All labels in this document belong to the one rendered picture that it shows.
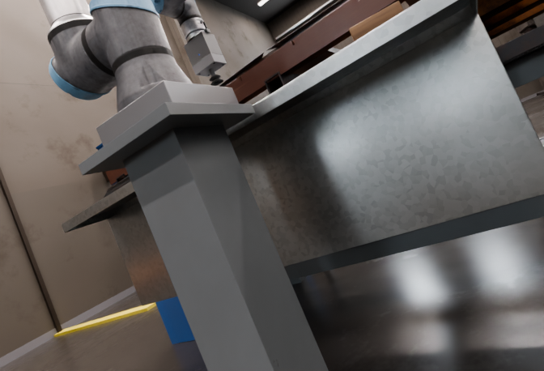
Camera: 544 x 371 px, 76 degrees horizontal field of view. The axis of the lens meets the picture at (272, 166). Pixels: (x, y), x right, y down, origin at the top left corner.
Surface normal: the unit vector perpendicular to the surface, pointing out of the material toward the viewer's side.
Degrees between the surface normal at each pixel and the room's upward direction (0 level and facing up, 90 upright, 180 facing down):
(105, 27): 90
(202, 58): 90
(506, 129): 90
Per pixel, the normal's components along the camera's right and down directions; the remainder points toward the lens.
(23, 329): 0.79, -0.37
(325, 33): -0.50, 0.16
